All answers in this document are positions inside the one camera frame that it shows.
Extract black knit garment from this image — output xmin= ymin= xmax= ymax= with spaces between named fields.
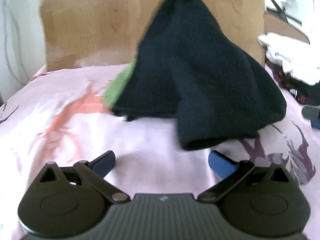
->
xmin=111 ymin=0 xmax=287 ymax=152

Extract dark printed clothes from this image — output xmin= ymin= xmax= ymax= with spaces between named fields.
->
xmin=265 ymin=59 xmax=320 ymax=105

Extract white cloth pile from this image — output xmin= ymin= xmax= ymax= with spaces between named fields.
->
xmin=258 ymin=32 xmax=320 ymax=85

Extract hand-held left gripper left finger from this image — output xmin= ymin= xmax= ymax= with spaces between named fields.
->
xmin=37 ymin=150 xmax=130 ymax=204

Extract thin wall cable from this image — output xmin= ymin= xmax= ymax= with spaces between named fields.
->
xmin=2 ymin=0 xmax=28 ymax=85

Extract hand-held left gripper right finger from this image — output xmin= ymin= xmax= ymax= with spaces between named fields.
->
xmin=197 ymin=150 xmax=299 ymax=204

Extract wooden headboard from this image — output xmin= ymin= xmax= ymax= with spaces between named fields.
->
xmin=40 ymin=0 xmax=265 ymax=72

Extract pink printed bedsheet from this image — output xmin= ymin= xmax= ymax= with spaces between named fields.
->
xmin=0 ymin=64 xmax=320 ymax=240

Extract wooden side table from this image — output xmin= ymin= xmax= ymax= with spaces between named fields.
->
xmin=264 ymin=14 xmax=310 ymax=43

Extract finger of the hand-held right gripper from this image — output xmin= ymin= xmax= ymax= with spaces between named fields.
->
xmin=302 ymin=105 xmax=320 ymax=130

